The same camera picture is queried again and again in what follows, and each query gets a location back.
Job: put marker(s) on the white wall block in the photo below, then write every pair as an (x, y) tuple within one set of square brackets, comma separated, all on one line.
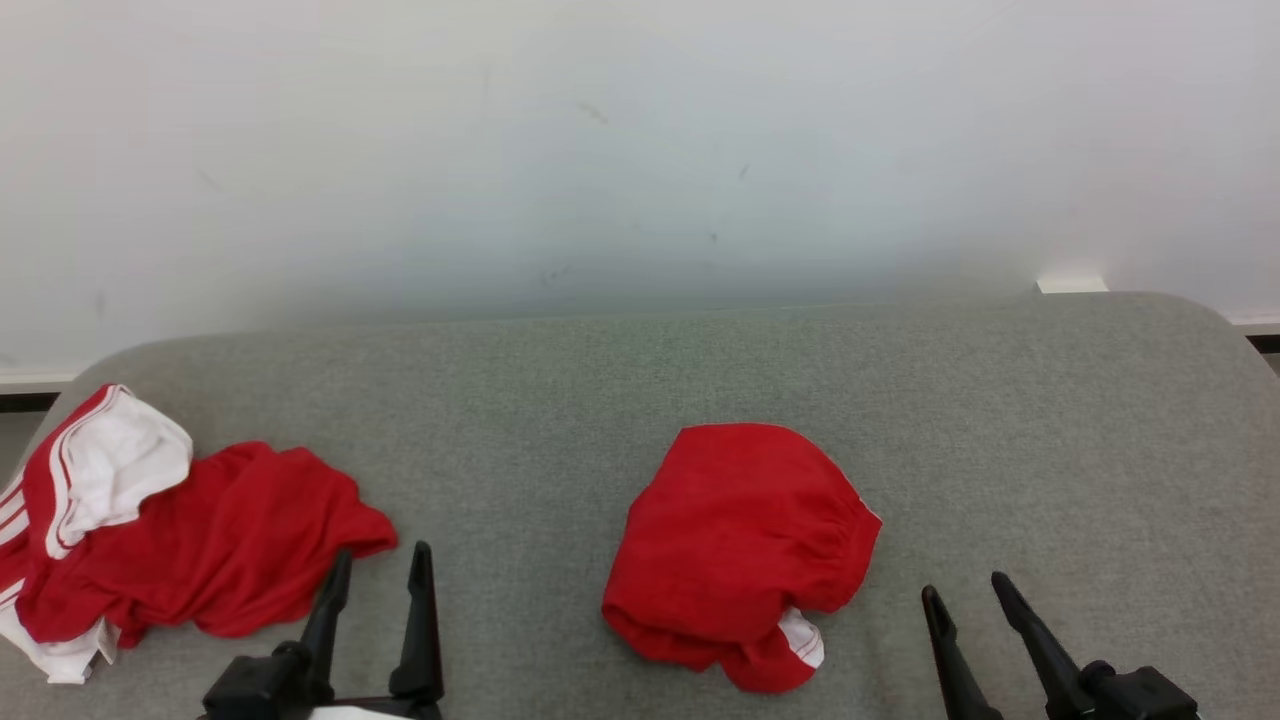
[(1072, 284)]

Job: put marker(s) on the red white basketball jersey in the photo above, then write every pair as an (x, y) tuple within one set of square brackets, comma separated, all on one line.
[(240, 540)]

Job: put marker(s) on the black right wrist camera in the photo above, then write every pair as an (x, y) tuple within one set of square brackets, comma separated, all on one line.
[(1145, 695)]

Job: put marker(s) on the white left camera bracket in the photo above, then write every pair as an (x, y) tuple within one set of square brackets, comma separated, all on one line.
[(350, 714)]

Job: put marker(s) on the red shorts white trim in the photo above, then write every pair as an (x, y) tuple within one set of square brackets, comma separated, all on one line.
[(740, 540)]

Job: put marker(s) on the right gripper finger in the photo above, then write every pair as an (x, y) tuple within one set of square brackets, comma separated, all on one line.
[(1045, 660), (955, 670)]

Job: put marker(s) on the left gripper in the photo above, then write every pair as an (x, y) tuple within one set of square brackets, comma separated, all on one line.
[(420, 708)]

